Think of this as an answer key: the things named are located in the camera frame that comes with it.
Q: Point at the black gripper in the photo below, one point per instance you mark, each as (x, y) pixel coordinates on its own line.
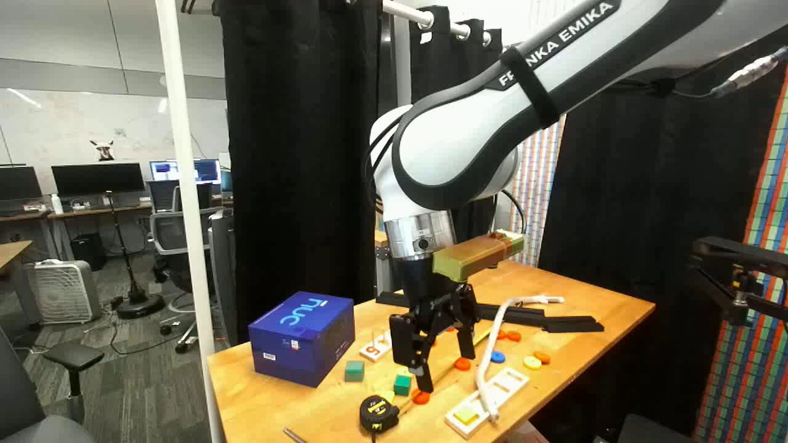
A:
(417, 285)

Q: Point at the green cube block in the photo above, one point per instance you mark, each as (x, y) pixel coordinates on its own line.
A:
(403, 384)
(354, 372)

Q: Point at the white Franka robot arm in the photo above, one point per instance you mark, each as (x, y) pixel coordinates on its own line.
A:
(460, 138)

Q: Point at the orange disc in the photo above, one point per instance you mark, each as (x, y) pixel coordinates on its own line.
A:
(423, 398)
(545, 358)
(465, 366)
(510, 335)

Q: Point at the small white peg board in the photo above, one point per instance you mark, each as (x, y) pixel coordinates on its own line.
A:
(375, 347)

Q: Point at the blue disc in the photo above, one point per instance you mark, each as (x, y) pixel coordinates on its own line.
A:
(498, 358)

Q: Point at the white shape sorter board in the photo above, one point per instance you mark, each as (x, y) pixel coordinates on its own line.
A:
(505, 384)

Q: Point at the yellow square block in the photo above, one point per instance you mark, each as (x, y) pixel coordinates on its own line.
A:
(467, 416)

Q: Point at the yellow disc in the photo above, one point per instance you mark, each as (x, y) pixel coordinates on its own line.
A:
(533, 362)

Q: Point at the black yellow tape measure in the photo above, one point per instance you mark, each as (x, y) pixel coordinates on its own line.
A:
(377, 413)

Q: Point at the short black flat bar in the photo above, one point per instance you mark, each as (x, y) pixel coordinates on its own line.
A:
(576, 324)

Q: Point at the blue cardboard box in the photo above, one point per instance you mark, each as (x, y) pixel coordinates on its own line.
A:
(300, 341)

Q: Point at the wide black curtain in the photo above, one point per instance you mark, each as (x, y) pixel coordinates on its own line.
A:
(297, 164)

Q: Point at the black backdrop curtain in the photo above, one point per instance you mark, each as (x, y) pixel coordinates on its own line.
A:
(641, 229)

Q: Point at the blue screen monitor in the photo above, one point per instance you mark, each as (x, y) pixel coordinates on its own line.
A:
(209, 171)
(163, 171)

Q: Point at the mesh office chair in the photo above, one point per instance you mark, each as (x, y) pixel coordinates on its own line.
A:
(171, 234)

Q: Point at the white vertical pole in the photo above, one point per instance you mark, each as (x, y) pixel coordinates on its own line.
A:
(187, 164)

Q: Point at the black microphone stand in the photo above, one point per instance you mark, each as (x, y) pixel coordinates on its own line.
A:
(137, 306)

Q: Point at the white curtain rod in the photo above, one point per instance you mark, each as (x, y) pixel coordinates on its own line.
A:
(411, 14)

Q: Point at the colourful checkered cloth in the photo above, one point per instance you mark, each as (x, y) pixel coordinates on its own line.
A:
(755, 377)

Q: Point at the wide black monitor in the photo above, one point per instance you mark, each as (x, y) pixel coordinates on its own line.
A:
(99, 178)

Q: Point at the wooden office desk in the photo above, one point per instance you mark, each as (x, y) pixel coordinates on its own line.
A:
(83, 212)

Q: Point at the white box fan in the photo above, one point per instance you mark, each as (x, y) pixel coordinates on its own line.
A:
(62, 292)

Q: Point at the small drone figure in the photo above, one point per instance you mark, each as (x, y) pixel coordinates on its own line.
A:
(102, 152)

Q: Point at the grey padded chair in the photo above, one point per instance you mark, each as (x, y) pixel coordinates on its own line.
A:
(15, 401)

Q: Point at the tan wrist camera block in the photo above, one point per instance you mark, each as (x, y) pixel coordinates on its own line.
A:
(476, 256)

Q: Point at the black camera rig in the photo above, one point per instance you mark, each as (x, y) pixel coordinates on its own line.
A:
(741, 267)

